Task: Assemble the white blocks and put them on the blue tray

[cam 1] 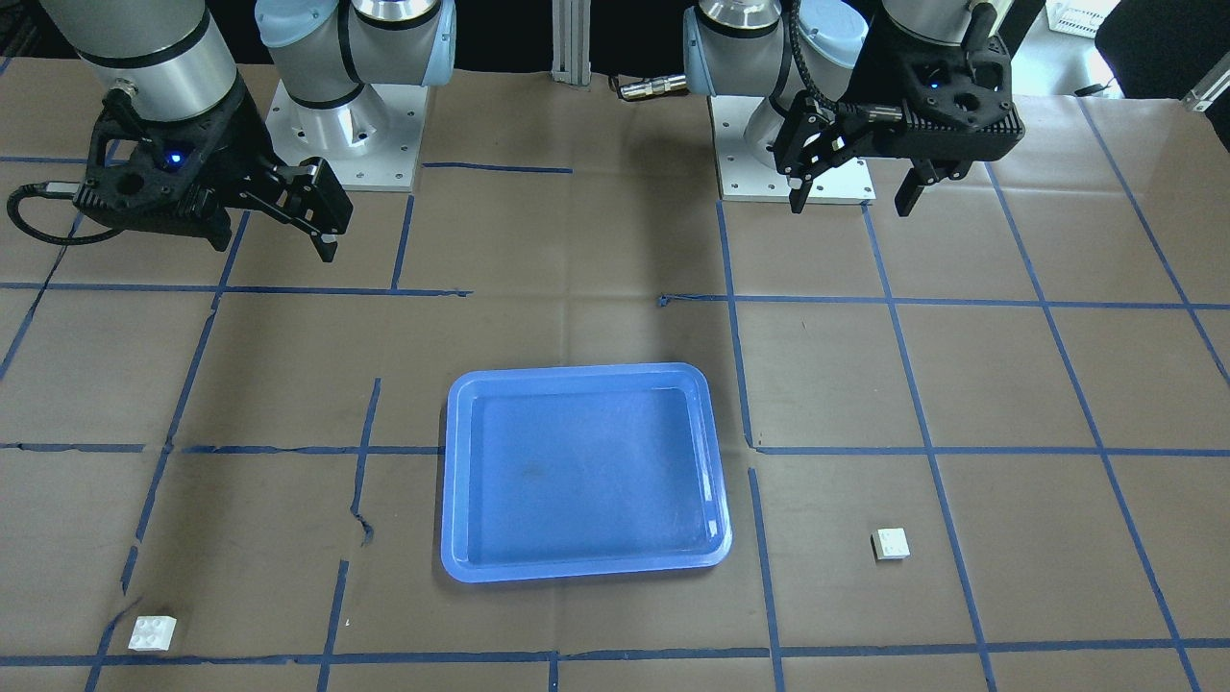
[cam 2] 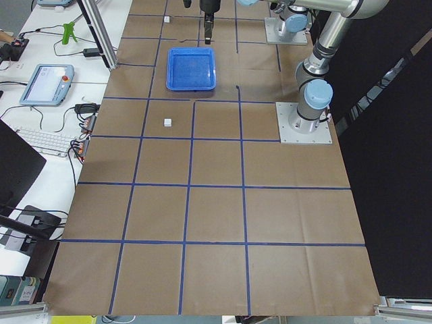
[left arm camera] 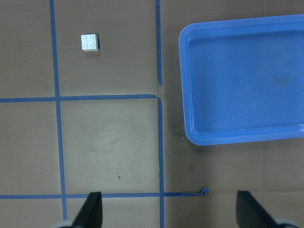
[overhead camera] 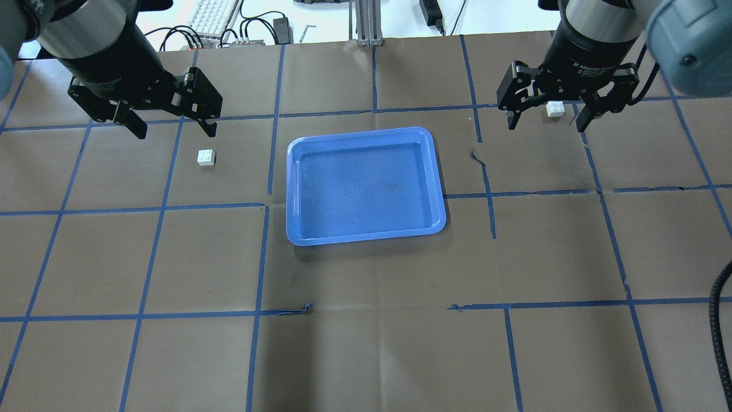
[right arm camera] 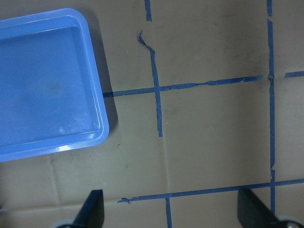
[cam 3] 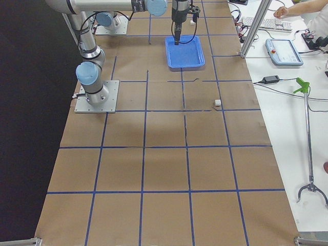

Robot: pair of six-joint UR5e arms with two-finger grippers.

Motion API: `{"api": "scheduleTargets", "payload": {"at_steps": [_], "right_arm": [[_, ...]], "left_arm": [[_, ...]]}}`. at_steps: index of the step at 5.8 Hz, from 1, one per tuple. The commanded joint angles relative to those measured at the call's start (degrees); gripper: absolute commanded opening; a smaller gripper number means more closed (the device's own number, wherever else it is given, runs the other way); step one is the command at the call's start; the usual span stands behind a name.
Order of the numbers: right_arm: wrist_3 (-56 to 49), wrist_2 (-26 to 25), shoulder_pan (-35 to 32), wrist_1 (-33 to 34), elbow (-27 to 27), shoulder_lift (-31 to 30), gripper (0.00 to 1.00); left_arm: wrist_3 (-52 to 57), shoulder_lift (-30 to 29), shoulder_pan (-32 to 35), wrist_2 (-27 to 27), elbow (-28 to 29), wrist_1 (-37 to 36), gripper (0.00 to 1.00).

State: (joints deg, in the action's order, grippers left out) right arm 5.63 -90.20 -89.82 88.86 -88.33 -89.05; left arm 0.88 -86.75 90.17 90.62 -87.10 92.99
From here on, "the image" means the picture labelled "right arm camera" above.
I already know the blue plastic tray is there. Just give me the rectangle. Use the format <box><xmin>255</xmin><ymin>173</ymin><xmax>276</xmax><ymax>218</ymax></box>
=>
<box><xmin>0</xmin><ymin>8</ymin><xmax>109</xmax><ymax>162</ymax></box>

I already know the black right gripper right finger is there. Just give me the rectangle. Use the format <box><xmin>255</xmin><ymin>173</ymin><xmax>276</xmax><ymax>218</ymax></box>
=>
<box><xmin>237</xmin><ymin>187</ymin><xmax>304</xmax><ymax>228</ymax></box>

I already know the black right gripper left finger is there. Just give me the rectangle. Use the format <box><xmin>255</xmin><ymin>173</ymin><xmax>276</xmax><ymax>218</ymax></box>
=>
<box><xmin>55</xmin><ymin>190</ymin><xmax>105</xmax><ymax>228</ymax></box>

